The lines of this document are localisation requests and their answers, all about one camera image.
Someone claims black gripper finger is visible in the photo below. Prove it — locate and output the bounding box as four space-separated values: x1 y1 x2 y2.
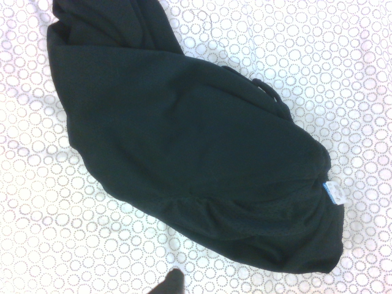
152 268 186 294

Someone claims black garment with white tag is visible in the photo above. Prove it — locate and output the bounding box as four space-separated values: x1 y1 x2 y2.
45 0 347 275

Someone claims white bed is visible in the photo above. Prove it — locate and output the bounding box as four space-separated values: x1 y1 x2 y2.
0 0 392 294

